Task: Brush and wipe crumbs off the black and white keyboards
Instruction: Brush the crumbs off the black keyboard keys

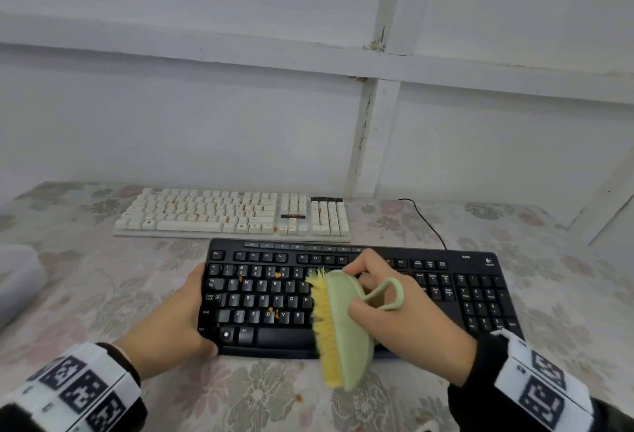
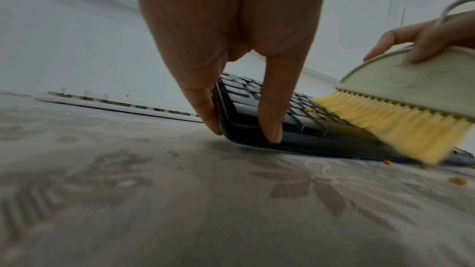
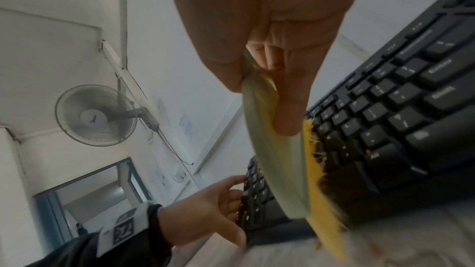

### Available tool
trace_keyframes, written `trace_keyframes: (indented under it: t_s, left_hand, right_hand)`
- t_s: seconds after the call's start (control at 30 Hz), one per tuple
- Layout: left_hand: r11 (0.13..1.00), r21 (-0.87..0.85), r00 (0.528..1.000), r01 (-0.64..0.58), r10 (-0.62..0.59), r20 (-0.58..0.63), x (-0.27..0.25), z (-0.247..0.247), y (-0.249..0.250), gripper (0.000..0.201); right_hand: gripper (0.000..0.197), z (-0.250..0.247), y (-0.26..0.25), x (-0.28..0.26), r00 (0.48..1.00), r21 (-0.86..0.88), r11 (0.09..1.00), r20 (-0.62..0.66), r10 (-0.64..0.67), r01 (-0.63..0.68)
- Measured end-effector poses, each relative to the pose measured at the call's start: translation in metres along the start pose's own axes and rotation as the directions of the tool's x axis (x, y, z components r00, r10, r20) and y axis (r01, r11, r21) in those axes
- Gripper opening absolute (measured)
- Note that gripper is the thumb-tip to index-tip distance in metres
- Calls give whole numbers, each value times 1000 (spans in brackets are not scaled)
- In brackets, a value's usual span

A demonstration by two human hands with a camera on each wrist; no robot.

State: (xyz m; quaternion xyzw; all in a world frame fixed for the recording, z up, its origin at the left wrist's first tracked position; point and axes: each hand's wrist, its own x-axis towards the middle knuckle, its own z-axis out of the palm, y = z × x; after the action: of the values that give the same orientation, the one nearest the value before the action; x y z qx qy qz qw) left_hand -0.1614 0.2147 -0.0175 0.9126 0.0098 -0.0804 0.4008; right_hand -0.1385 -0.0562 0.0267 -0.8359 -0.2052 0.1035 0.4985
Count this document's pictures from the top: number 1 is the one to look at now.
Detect person's left hand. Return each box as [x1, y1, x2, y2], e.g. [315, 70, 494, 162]
[114, 262, 219, 381]

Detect person's right hand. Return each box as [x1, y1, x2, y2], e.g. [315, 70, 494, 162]
[342, 248, 477, 388]

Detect green brush yellow bristles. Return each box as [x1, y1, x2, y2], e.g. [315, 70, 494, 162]
[304, 268, 405, 393]

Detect black keyboard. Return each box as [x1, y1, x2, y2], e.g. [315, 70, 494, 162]
[197, 237, 525, 361]

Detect white keyboard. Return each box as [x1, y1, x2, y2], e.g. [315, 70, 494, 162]
[112, 186, 351, 243]

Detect clear plastic container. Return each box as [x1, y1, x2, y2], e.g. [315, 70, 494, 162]
[0, 243, 48, 331]

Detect person's right forearm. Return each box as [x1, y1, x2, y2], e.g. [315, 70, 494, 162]
[448, 330, 634, 432]

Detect person's left forearm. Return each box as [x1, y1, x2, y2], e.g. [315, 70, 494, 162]
[0, 342, 149, 432]

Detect white marker left wristband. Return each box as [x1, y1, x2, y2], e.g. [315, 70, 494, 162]
[0, 342, 142, 432]

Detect white marker wristband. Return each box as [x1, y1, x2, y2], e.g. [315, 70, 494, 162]
[0, 342, 142, 432]
[493, 328, 595, 432]

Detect white marker right wristband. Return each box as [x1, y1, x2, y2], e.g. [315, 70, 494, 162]
[493, 328, 595, 432]

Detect floral tablecloth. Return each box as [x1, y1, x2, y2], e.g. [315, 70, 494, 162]
[0, 181, 634, 432]

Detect black keyboard cable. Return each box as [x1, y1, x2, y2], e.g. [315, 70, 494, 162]
[398, 198, 448, 251]

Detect white wooden frame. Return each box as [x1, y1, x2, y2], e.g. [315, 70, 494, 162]
[0, 0, 634, 245]

